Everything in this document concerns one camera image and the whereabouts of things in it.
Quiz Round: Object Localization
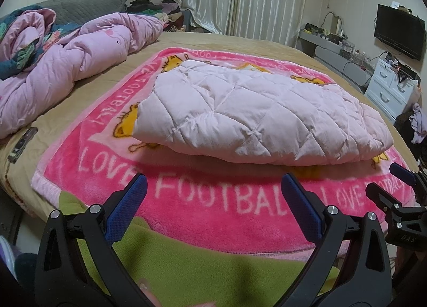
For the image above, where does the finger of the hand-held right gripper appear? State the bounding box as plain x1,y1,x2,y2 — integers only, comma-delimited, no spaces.
390,162,427,191
365,182,406,224

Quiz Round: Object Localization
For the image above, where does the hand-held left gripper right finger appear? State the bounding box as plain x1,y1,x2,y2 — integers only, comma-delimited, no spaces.
277,174,392,307

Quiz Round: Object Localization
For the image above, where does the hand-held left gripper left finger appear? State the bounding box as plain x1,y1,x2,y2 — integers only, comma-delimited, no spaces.
33,172,149,307

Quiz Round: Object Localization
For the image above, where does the pink quilted jacket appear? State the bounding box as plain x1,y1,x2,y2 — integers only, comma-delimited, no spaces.
132,60,395,167

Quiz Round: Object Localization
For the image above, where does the dark clothes heap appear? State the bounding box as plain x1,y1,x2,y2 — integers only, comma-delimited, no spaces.
394,107,427,167

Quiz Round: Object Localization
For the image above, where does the pile of clothes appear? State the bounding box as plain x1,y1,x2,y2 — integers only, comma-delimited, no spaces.
128,0,187,32

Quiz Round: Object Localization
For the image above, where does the lavender cloth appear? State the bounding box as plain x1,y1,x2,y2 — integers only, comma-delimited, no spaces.
410,103,427,144

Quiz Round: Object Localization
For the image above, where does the pink printed blanket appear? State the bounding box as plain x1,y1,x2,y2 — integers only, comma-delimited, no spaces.
31,47,417,261

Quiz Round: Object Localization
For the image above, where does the white drawer cabinet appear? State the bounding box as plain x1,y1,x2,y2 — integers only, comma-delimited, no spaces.
364,58,419,121

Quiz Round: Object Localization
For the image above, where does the green fleece cloth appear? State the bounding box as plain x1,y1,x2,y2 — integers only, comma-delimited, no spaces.
58,190,337,307

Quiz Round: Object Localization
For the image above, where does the small metallic object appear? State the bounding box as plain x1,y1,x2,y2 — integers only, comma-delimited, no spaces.
8,127,39,164

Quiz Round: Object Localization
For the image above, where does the grey desk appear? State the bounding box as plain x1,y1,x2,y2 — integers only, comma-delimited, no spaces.
298,28,376,94

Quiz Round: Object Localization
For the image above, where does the desk clutter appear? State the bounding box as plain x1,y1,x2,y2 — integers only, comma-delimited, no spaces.
302,22,376,70

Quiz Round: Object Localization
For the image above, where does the pink floral duvet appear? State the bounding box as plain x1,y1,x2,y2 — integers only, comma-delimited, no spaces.
0,8,164,139

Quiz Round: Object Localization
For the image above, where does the beige bed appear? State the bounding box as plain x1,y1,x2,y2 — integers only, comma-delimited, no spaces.
0,31,421,224

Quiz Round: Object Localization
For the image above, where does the white satin curtain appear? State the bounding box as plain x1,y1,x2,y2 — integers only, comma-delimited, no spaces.
178,0,309,49

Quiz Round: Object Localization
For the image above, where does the black wall television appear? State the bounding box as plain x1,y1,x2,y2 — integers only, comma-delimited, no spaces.
374,3,426,61

